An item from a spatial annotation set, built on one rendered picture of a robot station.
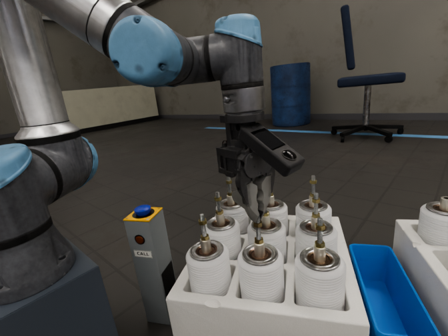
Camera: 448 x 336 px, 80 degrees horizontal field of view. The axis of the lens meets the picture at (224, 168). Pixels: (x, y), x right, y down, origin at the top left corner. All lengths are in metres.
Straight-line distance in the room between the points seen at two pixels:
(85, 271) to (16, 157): 0.23
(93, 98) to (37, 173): 5.20
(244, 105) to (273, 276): 0.33
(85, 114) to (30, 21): 5.06
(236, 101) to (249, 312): 0.40
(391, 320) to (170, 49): 0.78
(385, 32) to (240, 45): 3.40
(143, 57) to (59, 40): 7.43
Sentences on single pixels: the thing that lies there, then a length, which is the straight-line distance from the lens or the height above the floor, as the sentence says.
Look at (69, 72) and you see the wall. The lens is 7.67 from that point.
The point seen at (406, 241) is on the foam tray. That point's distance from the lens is 0.86.
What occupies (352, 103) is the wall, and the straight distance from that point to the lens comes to 3.89.
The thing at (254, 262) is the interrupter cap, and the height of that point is 0.25.
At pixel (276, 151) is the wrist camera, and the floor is 0.49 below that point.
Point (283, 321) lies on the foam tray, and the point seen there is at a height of 0.16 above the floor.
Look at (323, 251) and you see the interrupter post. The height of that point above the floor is 0.27.
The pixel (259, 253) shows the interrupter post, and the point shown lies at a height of 0.26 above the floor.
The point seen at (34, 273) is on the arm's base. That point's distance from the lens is 0.56.
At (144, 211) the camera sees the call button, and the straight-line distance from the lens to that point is 0.67.
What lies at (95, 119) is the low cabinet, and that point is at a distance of 5.73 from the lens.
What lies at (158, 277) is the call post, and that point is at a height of 0.15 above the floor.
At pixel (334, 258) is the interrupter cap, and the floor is 0.25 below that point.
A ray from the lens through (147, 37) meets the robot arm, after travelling 0.33.
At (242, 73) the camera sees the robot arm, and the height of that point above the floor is 0.61.
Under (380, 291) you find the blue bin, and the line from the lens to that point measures 0.93.
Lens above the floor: 0.59
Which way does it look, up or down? 17 degrees down
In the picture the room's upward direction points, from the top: 6 degrees counter-clockwise
